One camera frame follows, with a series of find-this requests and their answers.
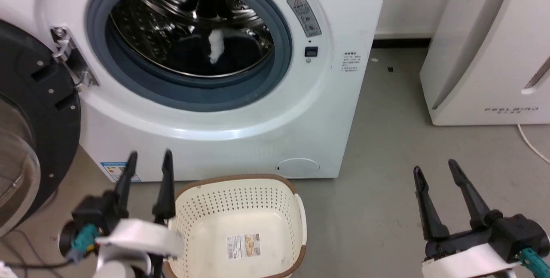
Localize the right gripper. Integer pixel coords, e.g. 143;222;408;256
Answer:
413;159;550;278

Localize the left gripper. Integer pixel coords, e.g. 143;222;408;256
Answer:
58;149;184;270

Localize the cream perforated laundry basket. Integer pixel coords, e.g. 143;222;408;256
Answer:
162;174;307;278

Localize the black round washing machine door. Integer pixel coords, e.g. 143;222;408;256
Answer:
0;19;82;238

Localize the white front-load washing machine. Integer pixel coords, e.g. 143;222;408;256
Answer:
0;0;391;183

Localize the blue energy label sticker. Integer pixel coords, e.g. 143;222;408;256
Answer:
100;162;141;183

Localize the teal left gripper connector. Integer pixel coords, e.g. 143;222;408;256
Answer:
68;223;98;264

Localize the teal gripper connector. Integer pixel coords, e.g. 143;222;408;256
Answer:
518;247;550;278
68;223;98;264

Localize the teal right gripper connector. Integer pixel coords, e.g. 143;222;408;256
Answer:
518;247;550;278

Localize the paper label with barcode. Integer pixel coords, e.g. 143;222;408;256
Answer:
226;233;262;260

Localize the dark clothing in drum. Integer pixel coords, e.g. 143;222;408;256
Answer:
165;27;263;76

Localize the metal door hinge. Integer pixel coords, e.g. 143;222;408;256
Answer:
50;26;100;93

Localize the white appliance with grey lettering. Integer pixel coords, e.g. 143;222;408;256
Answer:
419;0;550;126

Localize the small printed text sticker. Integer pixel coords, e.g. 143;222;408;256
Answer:
342;52;361;73

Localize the grey warning sticker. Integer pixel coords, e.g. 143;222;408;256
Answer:
287;0;322;38

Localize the white power cable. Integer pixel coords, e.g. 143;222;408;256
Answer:
517;123;550;163

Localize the thin black left gripper cable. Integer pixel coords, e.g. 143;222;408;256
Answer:
0;228;74;270

